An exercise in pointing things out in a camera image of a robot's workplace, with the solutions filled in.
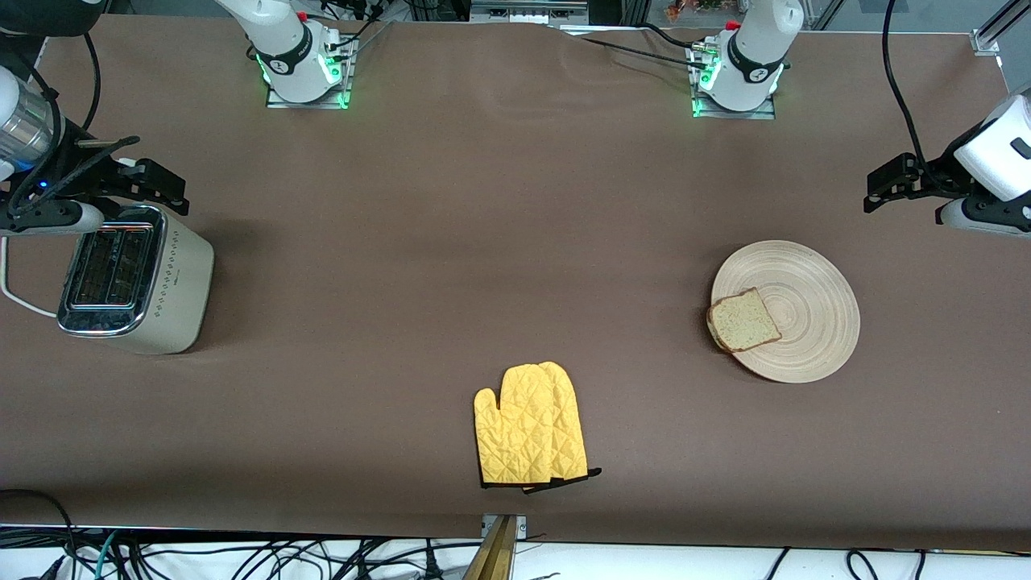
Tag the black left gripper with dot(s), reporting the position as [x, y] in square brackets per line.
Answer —
[934, 176]

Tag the yellow quilted oven mitt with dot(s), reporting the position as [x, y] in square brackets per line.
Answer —
[573, 435]
[515, 435]

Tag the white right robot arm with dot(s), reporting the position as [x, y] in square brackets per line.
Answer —
[282, 40]

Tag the brown-crusted bread slice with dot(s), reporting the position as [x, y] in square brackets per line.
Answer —
[745, 322]

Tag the cream and chrome toaster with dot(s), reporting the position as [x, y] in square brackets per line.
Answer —
[173, 282]

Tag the grey equipment box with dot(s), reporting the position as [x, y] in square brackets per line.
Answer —
[527, 10]

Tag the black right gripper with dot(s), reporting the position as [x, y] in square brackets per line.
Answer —
[74, 176]

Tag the round wooden plate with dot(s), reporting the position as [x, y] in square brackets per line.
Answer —
[805, 318]

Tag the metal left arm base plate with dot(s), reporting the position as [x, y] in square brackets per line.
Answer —
[765, 111]

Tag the small metal bracket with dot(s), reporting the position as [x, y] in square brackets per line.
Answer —
[521, 526]

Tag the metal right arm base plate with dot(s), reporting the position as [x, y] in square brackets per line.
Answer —
[310, 104]

